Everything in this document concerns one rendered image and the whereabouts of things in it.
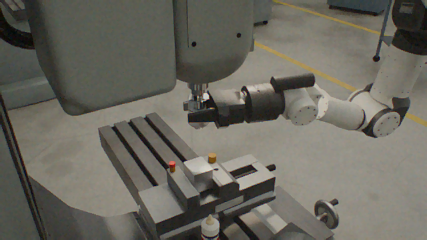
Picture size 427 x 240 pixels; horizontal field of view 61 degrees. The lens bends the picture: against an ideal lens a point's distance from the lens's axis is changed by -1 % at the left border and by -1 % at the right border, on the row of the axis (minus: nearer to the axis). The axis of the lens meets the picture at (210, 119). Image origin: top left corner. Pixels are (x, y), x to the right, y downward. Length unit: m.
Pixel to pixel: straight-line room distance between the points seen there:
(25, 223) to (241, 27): 0.47
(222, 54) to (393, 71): 0.48
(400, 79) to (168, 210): 0.65
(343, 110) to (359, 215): 1.54
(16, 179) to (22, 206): 0.05
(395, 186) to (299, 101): 1.98
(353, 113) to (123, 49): 0.62
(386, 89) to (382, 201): 1.64
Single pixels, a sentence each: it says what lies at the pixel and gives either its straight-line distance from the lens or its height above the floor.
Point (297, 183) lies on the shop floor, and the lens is 2.56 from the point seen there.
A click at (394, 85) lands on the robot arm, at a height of 1.24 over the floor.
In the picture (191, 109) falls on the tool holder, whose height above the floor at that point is 1.23.
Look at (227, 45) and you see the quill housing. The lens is 0.68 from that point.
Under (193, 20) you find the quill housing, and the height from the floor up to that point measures 1.46.
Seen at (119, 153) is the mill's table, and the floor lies 0.92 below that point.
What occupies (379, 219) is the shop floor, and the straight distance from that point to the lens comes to 2.47.
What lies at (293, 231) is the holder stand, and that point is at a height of 1.11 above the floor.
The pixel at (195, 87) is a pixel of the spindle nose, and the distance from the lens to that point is 0.77.
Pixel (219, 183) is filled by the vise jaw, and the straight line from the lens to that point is 0.92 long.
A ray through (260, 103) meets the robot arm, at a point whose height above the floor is 1.24.
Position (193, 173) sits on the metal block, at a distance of 0.89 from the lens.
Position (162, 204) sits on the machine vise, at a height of 0.99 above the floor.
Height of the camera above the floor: 1.62
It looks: 31 degrees down
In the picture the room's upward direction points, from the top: straight up
